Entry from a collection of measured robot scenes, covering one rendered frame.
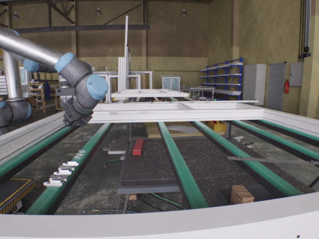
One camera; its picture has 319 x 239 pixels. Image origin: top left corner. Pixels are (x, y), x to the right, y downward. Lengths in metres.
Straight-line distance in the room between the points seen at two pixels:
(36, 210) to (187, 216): 0.31
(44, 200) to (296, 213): 0.47
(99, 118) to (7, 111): 0.79
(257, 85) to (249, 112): 8.76
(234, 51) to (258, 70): 3.30
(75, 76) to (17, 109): 1.10
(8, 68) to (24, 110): 0.36
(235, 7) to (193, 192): 13.50
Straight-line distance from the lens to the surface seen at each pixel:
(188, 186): 0.49
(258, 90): 10.24
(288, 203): 0.35
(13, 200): 1.69
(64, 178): 0.56
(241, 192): 0.77
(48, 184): 0.54
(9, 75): 1.83
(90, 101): 0.76
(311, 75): 7.87
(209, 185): 1.06
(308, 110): 7.92
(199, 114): 1.29
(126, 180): 1.09
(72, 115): 0.83
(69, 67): 0.76
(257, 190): 0.93
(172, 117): 1.25
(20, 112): 1.81
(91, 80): 0.73
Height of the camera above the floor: 1.11
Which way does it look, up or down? 11 degrees down
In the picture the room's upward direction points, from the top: straight up
